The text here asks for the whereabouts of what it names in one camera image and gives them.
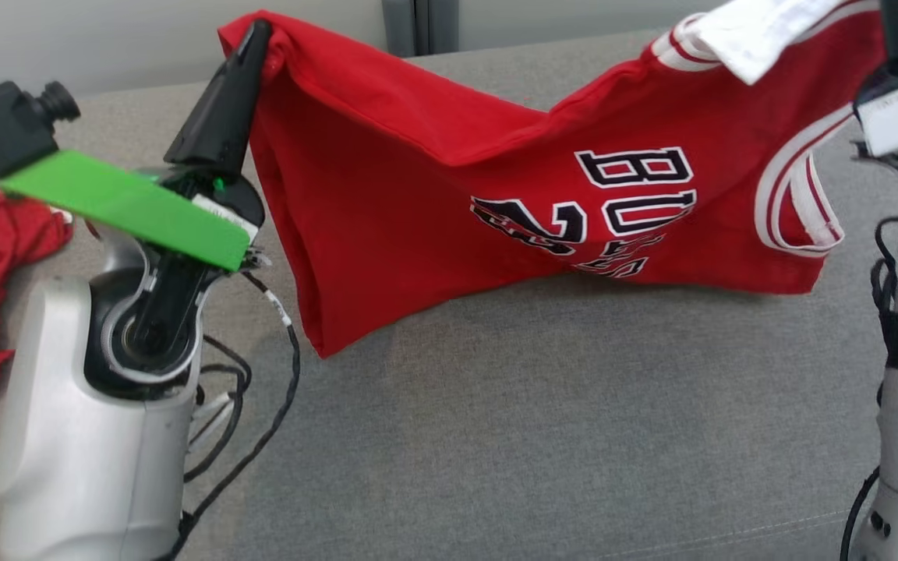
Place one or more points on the grey partition post with foot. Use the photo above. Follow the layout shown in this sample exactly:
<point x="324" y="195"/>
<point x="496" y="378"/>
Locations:
<point x="437" y="23"/>
<point x="400" y="23"/>

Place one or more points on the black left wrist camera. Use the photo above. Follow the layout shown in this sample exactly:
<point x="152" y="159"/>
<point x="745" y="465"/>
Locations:
<point x="5" y="125"/>

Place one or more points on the red Bulls basketball jersey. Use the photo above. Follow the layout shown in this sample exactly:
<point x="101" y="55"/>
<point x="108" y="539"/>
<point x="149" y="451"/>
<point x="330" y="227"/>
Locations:
<point x="418" y="234"/>

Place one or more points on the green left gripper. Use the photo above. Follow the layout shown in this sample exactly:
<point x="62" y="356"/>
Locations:
<point x="121" y="206"/>

